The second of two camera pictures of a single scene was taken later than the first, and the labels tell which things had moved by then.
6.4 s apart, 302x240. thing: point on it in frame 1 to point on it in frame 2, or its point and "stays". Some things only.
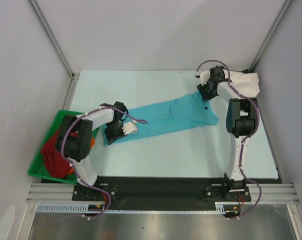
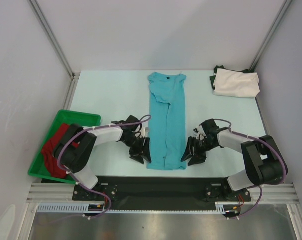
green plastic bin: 38,168 stays
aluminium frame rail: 62,193 stays
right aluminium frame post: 267,40 stays
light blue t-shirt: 184,112 to 167,147
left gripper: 110,139 to 136,152
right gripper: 204,91 to 198,148
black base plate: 175,192 stays
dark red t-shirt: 57,165 stays
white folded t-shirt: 246,84 stays
